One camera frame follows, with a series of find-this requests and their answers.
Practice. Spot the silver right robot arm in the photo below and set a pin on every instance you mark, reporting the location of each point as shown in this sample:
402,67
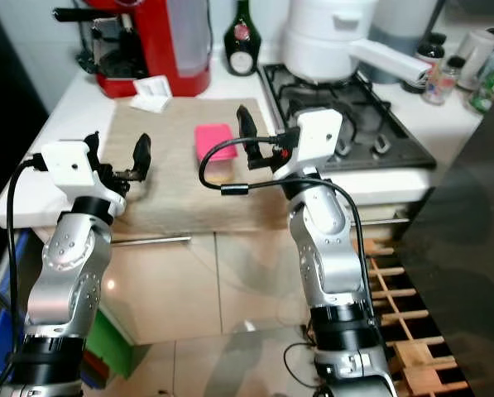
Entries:
321,240

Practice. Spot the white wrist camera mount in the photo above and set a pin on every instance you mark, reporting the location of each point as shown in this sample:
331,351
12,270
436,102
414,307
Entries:
69,165
317,136

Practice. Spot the white paper slip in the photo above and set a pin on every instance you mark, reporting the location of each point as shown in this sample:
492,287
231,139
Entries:
151,93

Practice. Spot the small clear glass jar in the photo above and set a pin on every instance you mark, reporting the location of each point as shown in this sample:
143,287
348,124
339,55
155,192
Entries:
441,83

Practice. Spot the black capped dark bottle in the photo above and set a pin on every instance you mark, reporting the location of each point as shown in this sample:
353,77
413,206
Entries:
431,48

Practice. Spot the white cylindrical tin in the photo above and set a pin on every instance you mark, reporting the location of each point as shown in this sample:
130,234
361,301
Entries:
474,54

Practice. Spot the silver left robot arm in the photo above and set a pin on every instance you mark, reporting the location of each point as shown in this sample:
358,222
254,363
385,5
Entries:
60,281

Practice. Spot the black glossy tall appliance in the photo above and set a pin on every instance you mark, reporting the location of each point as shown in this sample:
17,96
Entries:
7,124

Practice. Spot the dark green glass bottle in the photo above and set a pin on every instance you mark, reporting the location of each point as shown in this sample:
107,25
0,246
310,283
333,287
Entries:
242,54

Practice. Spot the grey cylindrical container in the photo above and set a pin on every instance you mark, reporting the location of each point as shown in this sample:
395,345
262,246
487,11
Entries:
404,21

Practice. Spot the green plastic bin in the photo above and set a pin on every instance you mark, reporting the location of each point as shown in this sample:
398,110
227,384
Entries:
110,347

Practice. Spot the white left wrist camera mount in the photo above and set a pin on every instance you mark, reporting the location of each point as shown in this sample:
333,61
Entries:
69,165

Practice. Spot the beige cloth mat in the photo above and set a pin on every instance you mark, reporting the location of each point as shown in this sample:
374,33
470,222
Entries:
180,165

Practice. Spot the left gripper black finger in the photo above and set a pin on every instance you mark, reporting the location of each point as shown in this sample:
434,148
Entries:
142,157
94,144

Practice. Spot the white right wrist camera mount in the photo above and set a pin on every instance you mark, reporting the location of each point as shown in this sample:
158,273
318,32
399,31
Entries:
317,136

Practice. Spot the steel gas hob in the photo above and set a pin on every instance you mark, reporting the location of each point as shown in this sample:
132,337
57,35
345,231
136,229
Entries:
387,136

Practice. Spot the beige kitchen base cabinet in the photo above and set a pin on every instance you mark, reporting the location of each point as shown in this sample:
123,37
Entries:
172,289

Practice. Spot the red espresso machine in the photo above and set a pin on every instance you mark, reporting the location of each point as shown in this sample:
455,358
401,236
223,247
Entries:
164,50

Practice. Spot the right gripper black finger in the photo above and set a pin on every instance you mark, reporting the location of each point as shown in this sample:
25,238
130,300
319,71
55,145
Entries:
247,128

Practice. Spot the wooden wine rack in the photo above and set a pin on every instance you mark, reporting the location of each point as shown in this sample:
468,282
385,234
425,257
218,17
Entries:
412,356

